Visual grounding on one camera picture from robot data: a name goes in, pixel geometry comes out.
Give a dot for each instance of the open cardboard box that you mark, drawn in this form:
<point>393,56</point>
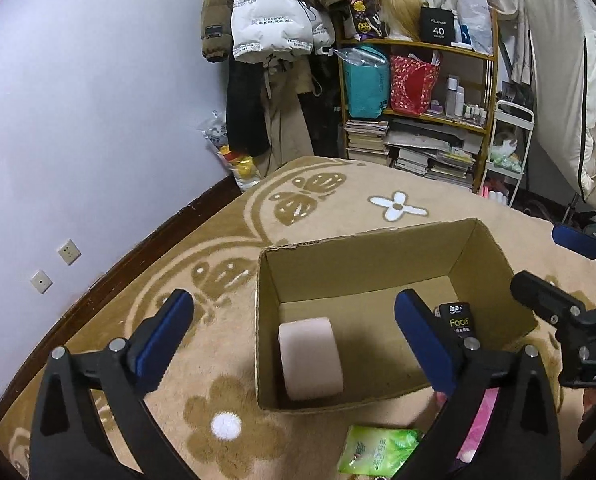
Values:
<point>353,280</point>

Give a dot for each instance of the pink swirl roll plush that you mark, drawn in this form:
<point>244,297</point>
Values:
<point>310,359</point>

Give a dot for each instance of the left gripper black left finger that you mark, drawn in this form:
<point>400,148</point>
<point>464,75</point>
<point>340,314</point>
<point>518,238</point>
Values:
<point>68,439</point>

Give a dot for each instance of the pink plush toy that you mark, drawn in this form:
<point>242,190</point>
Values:
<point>478,427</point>

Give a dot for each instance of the black face wash tube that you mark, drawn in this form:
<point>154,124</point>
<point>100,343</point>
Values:
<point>459,317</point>

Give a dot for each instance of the plastic bag of toys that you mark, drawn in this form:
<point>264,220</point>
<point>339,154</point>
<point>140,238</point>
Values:
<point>241,166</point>

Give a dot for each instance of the wall socket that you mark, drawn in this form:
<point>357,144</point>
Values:
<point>69,252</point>
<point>41,282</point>

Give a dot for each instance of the teal tote bag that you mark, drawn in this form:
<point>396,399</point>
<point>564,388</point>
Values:
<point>367,82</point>

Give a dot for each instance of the black box marked 40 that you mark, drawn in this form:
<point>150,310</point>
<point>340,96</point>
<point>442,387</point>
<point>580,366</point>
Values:
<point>436,26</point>

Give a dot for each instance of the black hanging garment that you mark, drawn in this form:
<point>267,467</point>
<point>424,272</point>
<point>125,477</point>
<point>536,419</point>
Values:
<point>245,120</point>

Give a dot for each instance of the wooden shelf unit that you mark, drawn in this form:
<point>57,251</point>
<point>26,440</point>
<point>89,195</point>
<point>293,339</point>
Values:
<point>438,84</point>

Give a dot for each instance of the red patterned bag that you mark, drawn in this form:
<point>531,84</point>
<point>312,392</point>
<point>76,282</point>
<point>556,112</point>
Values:
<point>411,85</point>

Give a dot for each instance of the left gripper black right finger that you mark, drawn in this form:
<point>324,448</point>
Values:
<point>522,440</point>

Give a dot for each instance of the lower wall socket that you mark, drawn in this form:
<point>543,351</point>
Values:
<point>41,282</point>

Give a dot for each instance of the cream folded mattress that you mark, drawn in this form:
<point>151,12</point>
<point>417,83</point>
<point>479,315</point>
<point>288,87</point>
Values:
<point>563,36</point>

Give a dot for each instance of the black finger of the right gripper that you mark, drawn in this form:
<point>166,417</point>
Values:
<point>575,325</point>
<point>582,242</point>

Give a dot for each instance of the upper wall socket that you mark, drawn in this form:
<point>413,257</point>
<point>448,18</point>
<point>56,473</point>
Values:
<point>69,252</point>

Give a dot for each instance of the blonde wig head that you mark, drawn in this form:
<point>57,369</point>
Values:
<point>401,18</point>

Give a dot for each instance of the person's right hand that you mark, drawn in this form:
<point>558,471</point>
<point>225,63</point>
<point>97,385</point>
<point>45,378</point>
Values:
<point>589,399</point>

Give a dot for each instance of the white rolling cart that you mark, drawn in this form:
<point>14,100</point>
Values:
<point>507,153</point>

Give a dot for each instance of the green tissue pack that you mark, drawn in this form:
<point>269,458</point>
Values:
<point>377,452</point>

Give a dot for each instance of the beige hanging trousers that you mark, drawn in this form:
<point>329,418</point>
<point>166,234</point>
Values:
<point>286,128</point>

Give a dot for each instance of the stack of books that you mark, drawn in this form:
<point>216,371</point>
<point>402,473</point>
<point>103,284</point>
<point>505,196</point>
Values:
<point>366,140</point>

